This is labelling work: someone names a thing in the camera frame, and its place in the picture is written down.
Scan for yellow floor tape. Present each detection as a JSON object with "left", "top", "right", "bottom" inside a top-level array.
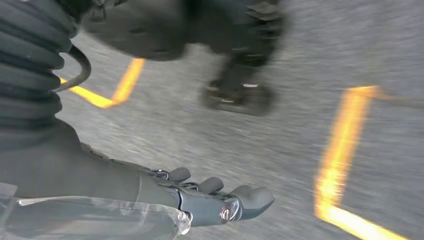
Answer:
[{"left": 313, "top": 85, "right": 424, "bottom": 240}]

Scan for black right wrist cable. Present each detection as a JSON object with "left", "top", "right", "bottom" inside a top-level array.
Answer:
[{"left": 52, "top": 44, "right": 93, "bottom": 94}]

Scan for clear plastic hand cover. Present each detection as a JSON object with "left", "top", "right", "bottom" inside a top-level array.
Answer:
[{"left": 0, "top": 182, "right": 192, "bottom": 240}]

